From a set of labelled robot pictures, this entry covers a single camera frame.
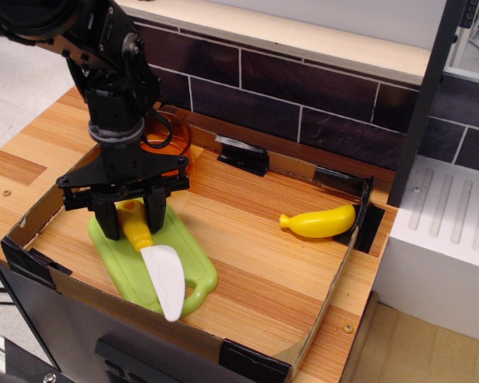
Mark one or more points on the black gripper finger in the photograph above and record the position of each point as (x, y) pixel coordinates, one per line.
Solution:
(106, 215)
(155, 207)

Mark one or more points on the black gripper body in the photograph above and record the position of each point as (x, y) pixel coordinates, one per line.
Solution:
(130, 163)

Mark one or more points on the yellow handled white toy knife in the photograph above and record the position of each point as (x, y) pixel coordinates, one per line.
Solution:
(162, 261)

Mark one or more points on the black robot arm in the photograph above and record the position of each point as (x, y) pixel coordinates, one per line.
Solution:
(106, 59)

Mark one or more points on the green plastic cutting board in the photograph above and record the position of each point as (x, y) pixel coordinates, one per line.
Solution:
(129, 273)

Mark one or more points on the orange transparent pot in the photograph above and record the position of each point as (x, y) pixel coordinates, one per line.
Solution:
(175, 139)

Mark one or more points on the yellow toy banana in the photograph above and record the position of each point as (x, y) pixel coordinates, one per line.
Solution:
(321, 224)

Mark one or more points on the light wooden shelf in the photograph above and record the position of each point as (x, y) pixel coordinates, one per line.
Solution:
(371, 56)

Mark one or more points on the white ribbed sink drainer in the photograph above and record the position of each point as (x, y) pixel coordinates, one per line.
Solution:
(430, 267)

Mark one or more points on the dark vertical post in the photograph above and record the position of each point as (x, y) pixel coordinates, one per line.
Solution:
(443, 41)

